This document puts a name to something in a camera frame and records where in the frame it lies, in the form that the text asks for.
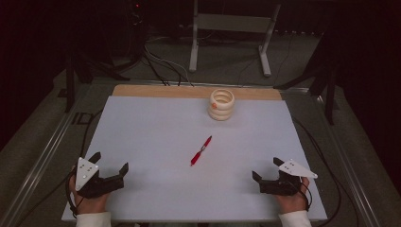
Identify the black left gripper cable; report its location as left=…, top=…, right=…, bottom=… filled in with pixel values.
left=13, top=108, right=105, bottom=227

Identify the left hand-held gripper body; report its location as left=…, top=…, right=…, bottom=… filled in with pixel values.
left=74, top=156, right=126, bottom=200

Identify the dark equipment with red light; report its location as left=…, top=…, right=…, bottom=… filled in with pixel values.
left=125, top=0, right=148, bottom=65

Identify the aluminium rail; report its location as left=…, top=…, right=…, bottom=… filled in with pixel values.
left=310, top=91, right=384, bottom=227
left=0, top=82, right=93, bottom=227

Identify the black floor cable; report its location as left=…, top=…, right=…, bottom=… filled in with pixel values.
left=141, top=51, right=183, bottom=87

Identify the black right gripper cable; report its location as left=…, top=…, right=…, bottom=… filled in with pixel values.
left=291, top=116, right=361, bottom=227

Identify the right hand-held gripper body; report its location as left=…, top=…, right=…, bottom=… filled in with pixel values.
left=258, top=158, right=319, bottom=197

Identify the black stand with legs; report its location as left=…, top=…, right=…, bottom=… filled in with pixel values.
left=63, top=46, right=131, bottom=114
left=273, top=29, right=340, bottom=126

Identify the red pen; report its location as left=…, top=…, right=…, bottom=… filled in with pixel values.
left=189, top=135, right=213, bottom=167

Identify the cream ribbed pen holder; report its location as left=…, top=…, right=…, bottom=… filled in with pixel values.
left=207, top=88, right=236, bottom=122

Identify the white metal stand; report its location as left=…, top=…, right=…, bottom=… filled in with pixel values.
left=188, top=0, right=282, bottom=78

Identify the person's right hand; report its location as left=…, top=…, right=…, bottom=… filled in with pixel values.
left=272, top=177, right=312, bottom=216

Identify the white floor cable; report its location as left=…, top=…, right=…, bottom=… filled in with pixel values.
left=144, top=44, right=196, bottom=88

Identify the person's left hand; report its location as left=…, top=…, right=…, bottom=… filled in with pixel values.
left=68, top=174, right=111, bottom=216

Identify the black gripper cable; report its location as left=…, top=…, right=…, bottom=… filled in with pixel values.
left=291, top=116, right=361, bottom=227
left=13, top=108, right=105, bottom=227

